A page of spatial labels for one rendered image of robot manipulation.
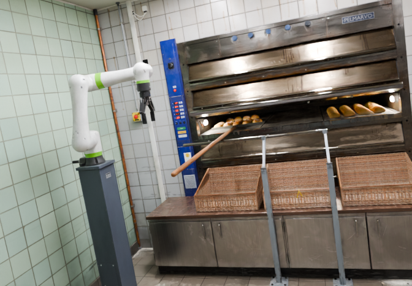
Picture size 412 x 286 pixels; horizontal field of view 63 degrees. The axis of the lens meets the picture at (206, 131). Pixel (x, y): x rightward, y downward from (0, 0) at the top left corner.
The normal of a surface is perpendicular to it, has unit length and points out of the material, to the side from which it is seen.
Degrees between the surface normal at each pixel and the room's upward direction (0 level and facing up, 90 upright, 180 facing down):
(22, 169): 90
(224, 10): 90
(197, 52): 90
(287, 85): 70
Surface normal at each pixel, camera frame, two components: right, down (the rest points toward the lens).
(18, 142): 0.94, -0.11
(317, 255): -0.28, 0.16
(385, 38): -0.33, -0.19
